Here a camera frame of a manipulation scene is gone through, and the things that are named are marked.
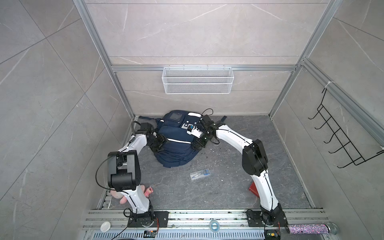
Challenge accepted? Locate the navy blue student backpack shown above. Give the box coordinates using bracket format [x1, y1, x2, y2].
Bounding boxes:
[154, 110, 203, 168]

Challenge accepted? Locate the clear plastic eraser box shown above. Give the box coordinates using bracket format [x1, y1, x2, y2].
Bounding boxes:
[190, 169, 211, 181]

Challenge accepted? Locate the red wallet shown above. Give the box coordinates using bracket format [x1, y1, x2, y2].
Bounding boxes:
[249, 182, 260, 198]

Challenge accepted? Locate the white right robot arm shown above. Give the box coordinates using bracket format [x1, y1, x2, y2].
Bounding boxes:
[184, 115, 284, 226]

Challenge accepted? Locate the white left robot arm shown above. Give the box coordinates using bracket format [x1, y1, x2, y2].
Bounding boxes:
[107, 121, 166, 216]

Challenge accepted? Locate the pink plush doll red dress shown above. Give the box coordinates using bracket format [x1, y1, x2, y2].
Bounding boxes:
[110, 185, 154, 205]

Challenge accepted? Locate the clear tape roll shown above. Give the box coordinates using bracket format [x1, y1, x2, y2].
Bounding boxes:
[209, 220, 220, 233]

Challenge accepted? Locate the white round cap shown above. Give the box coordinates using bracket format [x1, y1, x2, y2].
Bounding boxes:
[100, 221, 112, 233]

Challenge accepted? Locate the glittery purple tube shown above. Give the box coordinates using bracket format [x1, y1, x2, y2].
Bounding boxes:
[287, 222, 340, 235]

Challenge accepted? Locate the white wire mesh basket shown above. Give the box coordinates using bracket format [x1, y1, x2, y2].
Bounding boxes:
[162, 67, 235, 95]

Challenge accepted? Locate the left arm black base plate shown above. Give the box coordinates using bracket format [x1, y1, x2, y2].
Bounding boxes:
[128, 211, 169, 228]

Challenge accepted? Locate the aluminium rail frame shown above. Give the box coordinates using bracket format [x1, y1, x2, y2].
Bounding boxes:
[77, 209, 335, 240]

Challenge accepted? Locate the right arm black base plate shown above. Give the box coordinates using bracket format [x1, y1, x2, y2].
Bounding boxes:
[245, 208, 288, 227]

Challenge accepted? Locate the black wire hook rack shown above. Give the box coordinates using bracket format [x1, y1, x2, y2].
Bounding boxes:
[308, 88, 384, 169]

